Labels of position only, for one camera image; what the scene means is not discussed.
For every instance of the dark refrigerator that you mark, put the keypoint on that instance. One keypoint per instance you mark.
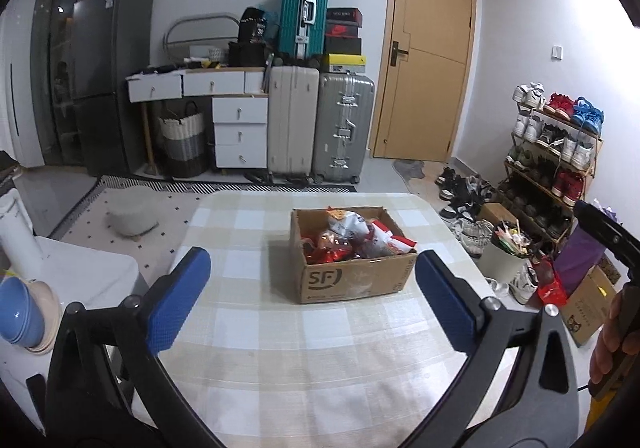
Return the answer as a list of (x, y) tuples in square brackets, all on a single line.
[(110, 42)]

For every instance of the beige bowl stack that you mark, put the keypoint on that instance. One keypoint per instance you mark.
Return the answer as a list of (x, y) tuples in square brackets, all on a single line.
[(51, 311)]

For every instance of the noodle snack bag front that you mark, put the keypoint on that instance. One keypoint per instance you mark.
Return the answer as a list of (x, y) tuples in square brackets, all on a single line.
[(348, 227)]

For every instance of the stacked shoe boxes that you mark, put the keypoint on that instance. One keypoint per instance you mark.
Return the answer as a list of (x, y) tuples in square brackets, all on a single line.
[(342, 50)]

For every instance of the person's right hand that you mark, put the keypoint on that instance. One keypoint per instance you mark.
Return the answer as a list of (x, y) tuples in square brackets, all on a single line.
[(610, 341)]

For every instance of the purple bag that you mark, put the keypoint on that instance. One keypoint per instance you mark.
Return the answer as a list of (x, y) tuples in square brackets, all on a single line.
[(579, 254)]

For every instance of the red snack packet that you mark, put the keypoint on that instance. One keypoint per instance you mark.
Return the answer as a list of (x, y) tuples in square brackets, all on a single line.
[(326, 248)]

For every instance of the noodle snack bag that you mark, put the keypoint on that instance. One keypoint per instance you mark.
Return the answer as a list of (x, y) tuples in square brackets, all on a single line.
[(348, 227), (383, 243)]

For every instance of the SF cardboard box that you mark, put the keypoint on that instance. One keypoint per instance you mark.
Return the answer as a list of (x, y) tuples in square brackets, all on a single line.
[(358, 277)]

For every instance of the woven laundry basket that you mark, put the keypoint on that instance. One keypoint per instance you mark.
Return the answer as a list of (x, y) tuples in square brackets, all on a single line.
[(184, 141)]

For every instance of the teal suitcase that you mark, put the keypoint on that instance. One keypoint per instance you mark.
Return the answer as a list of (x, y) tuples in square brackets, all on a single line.
[(302, 28)]

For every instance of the grey round pouf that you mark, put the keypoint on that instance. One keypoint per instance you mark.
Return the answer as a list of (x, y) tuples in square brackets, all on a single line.
[(132, 214)]

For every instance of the white trash bin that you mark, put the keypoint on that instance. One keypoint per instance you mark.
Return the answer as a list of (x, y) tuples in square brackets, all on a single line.
[(507, 250)]

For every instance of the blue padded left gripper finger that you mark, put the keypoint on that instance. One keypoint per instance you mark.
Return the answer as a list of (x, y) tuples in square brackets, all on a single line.
[(538, 406), (106, 386)]

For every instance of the wooden door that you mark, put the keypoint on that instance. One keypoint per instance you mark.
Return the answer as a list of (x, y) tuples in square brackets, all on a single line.
[(425, 68)]

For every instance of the blue bowl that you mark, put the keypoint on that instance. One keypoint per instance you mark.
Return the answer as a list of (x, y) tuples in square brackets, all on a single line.
[(22, 321)]

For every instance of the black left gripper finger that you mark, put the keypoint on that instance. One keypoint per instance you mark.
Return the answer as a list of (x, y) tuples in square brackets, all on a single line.
[(597, 224)]

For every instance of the white drawer desk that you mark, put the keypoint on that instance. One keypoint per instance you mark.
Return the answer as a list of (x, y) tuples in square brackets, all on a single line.
[(237, 108)]

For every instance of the silver suitcase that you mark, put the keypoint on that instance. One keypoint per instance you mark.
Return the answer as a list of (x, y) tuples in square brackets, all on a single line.
[(345, 106)]

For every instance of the white kettle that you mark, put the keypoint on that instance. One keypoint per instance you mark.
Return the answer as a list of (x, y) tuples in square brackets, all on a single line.
[(17, 237)]

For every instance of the wooden shoe rack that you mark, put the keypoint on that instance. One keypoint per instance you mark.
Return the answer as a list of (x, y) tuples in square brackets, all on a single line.
[(555, 144)]

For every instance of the small cardboard box floor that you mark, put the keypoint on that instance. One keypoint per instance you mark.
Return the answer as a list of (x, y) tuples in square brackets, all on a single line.
[(587, 307)]

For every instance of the beige suitcase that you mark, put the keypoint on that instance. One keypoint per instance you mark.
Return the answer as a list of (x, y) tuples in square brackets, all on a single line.
[(292, 112)]

